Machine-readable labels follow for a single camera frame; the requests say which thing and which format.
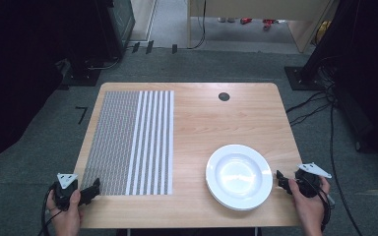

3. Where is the black floor cable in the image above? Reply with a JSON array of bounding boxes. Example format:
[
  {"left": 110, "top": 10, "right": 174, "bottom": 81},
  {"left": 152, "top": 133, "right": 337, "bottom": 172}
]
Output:
[{"left": 284, "top": 84, "right": 337, "bottom": 128}]

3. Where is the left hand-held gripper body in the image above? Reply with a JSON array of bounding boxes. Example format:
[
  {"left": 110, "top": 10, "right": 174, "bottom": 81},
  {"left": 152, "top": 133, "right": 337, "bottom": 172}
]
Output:
[{"left": 52, "top": 172, "right": 80, "bottom": 212}]

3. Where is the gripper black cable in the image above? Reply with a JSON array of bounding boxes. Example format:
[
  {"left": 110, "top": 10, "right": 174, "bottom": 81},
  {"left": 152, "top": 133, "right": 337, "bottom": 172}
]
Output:
[
  {"left": 40, "top": 185, "right": 64, "bottom": 236},
  {"left": 303, "top": 176, "right": 337, "bottom": 232}
]

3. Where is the black stand base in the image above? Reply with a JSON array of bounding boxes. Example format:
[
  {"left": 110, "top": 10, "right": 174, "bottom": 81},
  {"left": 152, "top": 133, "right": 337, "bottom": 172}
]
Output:
[
  {"left": 61, "top": 64, "right": 102, "bottom": 88},
  {"left": 283, "top": 66, "right": 327, "bottom": 91}
]

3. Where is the grey striped placemat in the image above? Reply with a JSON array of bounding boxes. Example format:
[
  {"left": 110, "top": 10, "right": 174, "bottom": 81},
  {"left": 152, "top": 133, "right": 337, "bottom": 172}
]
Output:
[{"left": 80, "top": 89, "right": 175, "bottom": 197}]

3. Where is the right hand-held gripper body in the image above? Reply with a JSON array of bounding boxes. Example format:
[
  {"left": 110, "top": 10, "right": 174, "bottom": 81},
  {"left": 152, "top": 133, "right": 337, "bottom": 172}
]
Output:
[{"left": 291, "top": 162, "right": 333, "bottom": 199}]

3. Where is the hanging black cable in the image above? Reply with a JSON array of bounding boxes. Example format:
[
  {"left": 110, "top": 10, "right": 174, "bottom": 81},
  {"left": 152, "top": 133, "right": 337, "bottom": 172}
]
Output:
[{"left": 188, "top": 0, "right": 209, "bottom": 51}]

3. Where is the person's left hand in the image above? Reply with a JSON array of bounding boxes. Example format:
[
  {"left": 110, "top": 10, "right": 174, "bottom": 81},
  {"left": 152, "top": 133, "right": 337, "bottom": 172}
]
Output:
[{"left": 46, "top": 189, "right": 85, "bottom": 228}]

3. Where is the dark glass-front cabinet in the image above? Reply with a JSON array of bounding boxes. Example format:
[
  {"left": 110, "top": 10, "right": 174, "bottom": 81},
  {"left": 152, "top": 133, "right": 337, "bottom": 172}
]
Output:
[{"left": 93, "top": 0, "right": 136, "bottom": 61}]

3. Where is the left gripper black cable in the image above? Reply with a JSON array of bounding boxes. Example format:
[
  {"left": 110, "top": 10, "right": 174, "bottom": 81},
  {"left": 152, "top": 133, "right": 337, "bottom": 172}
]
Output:
[{"left": 40, "top": 185, "right": 64, "bottom": 236}]

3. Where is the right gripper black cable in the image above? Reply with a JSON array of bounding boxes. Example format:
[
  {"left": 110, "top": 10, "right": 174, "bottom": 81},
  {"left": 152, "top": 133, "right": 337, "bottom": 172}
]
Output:
[{"left": 303, "top": 176, "right": 337, "bottom": 232}]

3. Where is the white plate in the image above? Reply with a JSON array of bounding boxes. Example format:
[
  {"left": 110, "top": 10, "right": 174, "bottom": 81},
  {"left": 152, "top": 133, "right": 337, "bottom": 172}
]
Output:
[{"left": 205, "top": 144, "right": 274, "bottom": 211}]

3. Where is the yellow object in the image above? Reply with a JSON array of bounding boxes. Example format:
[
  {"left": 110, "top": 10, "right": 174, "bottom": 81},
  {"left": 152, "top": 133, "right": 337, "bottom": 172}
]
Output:
[{"left": 314, "top": 20, "right": 333, "bottom": 46}]

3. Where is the person's right hand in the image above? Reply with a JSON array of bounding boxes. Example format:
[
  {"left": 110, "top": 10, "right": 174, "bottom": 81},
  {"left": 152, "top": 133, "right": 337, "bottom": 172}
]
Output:
[{"left": 287, "top": 176, "right": 332, "bottom": 226}]

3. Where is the light wooden desk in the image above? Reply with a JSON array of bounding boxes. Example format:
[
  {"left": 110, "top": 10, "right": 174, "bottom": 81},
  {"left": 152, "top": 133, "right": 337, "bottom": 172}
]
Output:
[{"left": 186, "top": 0, "right": 338, "bottom": 54}]

